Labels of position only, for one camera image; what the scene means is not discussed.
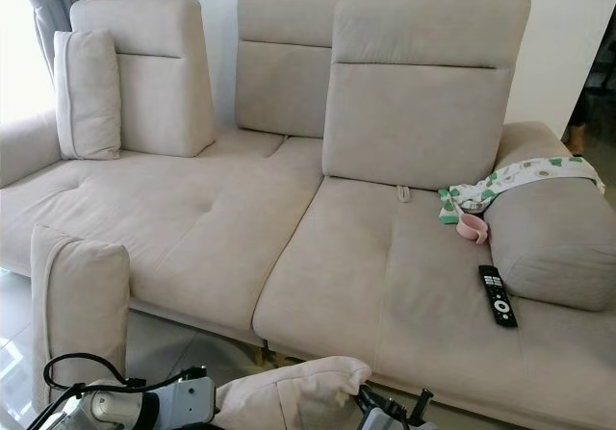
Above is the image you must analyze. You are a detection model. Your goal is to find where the grey bolster cushion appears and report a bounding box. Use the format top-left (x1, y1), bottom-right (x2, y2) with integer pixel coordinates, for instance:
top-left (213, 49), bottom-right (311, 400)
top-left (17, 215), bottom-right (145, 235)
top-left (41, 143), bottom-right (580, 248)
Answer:
top-left (482, 177), bottom-right (616, 313)

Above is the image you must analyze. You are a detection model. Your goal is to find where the narrow beige sofa backrest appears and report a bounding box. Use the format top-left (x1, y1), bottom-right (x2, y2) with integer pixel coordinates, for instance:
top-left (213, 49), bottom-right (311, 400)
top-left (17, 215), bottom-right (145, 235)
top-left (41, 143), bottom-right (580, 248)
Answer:
top-left (68, 0), bottom-right (218, 159)

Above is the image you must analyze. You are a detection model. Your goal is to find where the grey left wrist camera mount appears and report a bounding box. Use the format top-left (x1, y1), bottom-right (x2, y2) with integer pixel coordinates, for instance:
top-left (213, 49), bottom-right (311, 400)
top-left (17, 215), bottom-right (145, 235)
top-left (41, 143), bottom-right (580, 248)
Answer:
top-left (141, 375), bottom-right (217, 427)

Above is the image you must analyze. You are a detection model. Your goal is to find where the beige fabric sofa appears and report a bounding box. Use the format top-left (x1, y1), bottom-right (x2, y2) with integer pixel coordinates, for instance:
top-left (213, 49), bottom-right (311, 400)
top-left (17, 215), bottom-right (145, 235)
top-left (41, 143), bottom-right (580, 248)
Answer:
top-left (0, 0), bottom-right (616, 429)

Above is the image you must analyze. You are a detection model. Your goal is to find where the beige boxy pillow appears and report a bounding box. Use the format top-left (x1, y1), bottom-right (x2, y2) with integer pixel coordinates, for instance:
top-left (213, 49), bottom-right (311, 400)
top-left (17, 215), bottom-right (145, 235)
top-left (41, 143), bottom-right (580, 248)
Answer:
top-left (30, 223), bottom-right (133, 417)
top-left (53, 28), bottom-right (123, 162)

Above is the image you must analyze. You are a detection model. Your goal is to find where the beige pillow with pointed corners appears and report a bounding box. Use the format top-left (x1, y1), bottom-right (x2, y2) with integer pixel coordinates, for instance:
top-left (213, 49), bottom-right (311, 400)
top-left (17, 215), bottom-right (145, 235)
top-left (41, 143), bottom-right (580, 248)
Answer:
top-left (213, 355), bottom-right (373, 430)

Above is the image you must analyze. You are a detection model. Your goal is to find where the wide beige sofa backrest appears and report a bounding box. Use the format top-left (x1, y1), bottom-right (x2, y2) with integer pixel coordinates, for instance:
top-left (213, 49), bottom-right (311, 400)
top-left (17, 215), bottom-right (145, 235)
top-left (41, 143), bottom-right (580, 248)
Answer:
top-left (321, 0), bottom-right (533, 191)

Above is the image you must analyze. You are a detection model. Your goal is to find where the white green patterned cloth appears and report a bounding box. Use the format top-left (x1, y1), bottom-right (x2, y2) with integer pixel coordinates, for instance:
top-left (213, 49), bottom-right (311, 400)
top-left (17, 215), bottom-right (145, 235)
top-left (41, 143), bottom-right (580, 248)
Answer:
top-left (436, 155), bottom-right (606, 226)

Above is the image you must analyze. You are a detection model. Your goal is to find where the black remote control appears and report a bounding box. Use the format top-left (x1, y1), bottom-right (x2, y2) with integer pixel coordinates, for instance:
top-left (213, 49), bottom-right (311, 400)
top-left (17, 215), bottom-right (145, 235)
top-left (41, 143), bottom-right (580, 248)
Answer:
top-left (477, 264), bottom-right (520, 330)

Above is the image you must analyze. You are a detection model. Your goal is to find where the pink plastic item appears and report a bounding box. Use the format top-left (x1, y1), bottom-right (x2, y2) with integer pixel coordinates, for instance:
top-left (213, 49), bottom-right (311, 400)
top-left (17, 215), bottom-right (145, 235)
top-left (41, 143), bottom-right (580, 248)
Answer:
top-left (456, 213), bottom-right (491, 246)

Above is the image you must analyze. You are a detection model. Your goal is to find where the dark wooden furniture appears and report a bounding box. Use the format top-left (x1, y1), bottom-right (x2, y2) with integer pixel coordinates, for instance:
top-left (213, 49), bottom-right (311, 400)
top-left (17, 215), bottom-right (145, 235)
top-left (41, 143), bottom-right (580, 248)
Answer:
top-left (566, 53), bottom-right (616, 159)

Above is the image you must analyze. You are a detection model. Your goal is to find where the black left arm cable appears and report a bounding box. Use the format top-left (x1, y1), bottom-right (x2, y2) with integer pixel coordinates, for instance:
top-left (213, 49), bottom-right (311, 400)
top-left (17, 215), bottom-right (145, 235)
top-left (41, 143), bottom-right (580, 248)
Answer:
top-left (42, 352), bottom-right (186, 398)

